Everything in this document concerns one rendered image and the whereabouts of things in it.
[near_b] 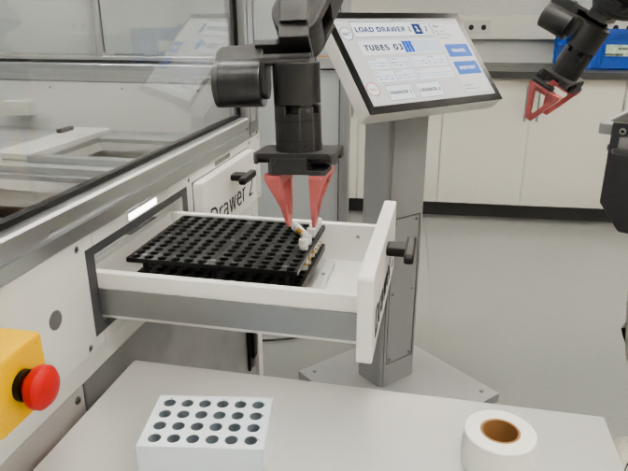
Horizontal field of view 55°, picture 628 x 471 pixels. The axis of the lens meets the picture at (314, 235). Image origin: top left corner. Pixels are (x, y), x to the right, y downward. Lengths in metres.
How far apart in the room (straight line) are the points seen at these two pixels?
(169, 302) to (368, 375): 1.39
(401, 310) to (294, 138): 1.30
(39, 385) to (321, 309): 0.30
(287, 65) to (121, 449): 0.46
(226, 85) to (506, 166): 3.18
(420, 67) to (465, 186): 2.16
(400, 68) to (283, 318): 1.08
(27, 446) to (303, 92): 0.49
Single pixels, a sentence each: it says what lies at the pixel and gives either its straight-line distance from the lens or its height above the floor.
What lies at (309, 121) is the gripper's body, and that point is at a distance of 0.72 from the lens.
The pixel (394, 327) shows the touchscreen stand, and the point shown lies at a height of 0.25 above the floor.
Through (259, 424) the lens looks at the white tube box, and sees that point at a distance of 0.64.
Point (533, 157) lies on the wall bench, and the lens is 3.83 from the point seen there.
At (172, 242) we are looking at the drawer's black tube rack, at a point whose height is 0.90.
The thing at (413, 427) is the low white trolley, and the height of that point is 0.76.
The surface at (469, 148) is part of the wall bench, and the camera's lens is 3.76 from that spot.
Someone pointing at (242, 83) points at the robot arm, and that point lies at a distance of 0.73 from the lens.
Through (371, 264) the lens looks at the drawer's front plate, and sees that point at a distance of 0.67.
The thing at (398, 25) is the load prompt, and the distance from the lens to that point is 1.78.
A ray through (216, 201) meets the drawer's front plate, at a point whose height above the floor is 0.88.
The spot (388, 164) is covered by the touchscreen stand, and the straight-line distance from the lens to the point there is 1.75.
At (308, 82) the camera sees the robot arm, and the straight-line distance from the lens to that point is 0.72.
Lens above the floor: 1.19
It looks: 20 degrees down
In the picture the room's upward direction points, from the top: straight up
